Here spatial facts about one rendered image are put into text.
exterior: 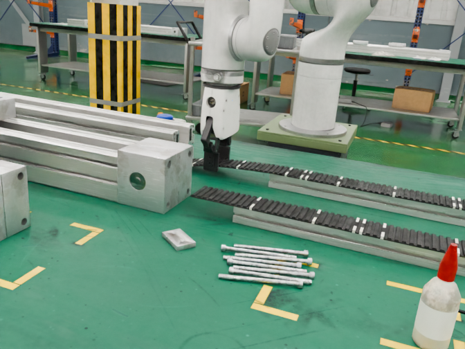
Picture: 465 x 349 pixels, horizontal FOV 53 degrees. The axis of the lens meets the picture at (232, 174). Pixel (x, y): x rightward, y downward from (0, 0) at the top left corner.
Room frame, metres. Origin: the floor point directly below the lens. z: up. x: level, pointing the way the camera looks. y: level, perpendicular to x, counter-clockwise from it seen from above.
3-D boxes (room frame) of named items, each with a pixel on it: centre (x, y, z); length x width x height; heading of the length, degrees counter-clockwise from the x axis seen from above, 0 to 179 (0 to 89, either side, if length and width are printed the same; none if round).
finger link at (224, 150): (0.97, 0.02, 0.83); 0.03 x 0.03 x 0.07; 70
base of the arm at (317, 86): (1.30, -0.21, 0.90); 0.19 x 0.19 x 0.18
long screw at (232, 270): (0.53, -0.06, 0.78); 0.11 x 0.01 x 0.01; 84
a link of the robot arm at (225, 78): (0.93, 0.04, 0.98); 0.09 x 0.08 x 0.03; 160
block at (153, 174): (0.78, 0.13, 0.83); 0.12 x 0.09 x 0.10; 160
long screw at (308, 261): (0.58, -0.07, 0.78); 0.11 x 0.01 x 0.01; 86
